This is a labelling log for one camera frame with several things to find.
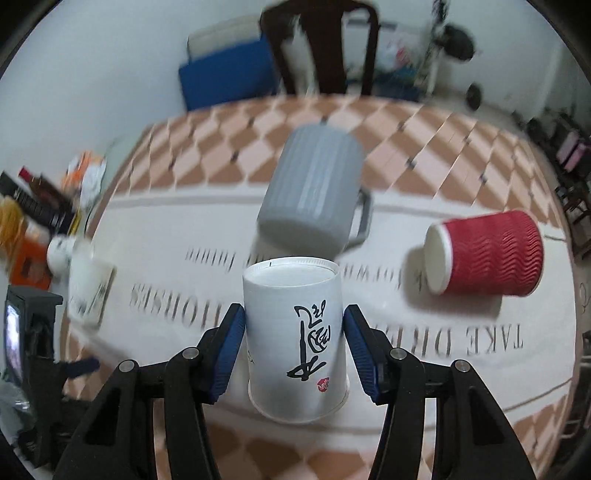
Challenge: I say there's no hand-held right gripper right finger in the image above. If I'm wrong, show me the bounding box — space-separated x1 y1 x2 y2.
344 304 539 480

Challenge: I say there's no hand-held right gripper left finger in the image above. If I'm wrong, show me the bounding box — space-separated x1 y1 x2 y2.
55 304 246 480

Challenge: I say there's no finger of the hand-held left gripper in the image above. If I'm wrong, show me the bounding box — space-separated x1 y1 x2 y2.
65 357 101 377

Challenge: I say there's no white paper cup black calligraphy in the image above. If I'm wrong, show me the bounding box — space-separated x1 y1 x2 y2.
242 257 350 424

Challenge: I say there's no white printed cup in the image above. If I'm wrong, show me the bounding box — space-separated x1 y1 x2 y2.
66 239 116 329

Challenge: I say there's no small white round cup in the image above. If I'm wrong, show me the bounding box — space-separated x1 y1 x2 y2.
46 235 78 276

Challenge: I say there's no red ripple paper cup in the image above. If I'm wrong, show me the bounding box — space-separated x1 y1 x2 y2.
423 210 545 297

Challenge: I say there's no orange packet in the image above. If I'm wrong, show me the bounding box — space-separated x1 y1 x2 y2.
0 198 52 291

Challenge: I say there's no black box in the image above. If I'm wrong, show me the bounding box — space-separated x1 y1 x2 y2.
0 172 79 233

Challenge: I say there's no grey ribbed mug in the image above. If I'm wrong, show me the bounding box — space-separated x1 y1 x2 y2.
257 126 374 256

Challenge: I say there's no orange white snack bag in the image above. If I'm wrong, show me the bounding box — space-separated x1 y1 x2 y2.
64 151 108 209

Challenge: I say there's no checked printed tablecloth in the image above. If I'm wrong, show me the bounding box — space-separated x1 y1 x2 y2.
60 95 579 480

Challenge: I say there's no blue cushion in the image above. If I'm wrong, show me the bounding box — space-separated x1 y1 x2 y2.
178 39 283 112

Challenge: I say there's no pink box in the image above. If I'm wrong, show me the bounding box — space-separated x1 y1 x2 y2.
556 131 591 172

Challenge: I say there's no dark wooden chair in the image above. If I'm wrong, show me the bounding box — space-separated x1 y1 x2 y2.
259 0 382 98

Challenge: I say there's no white plastic bag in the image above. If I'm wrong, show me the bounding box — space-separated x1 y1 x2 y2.
379 22 431 71

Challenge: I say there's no black round fan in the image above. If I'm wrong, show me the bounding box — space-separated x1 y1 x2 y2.
428 23 477 64

